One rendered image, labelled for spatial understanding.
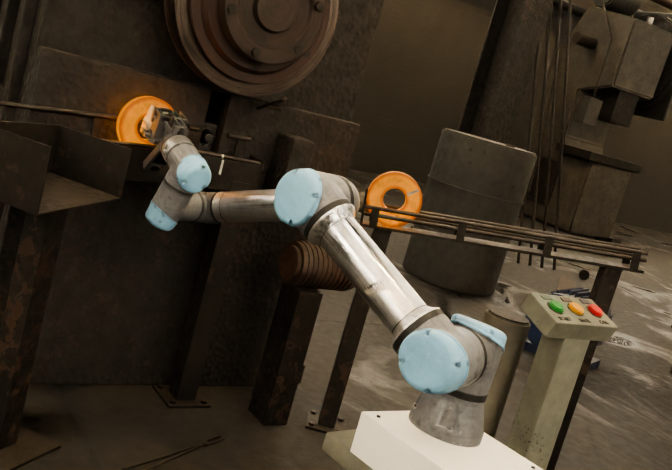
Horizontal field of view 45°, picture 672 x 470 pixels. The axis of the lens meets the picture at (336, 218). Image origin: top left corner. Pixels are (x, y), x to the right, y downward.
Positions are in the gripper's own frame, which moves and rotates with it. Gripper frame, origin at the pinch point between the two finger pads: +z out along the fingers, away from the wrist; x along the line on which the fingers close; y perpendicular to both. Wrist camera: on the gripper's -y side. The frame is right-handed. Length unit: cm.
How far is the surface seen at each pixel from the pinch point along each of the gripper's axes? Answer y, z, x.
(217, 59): 19.8, -1.1, -11.8
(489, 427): -37, -76, -82
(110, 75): 6.9, 7.3, 10.3
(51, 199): -7.2, -35.3, 29.8
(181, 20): 26.3, 2.3, -1.0
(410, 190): 3, -24, -70
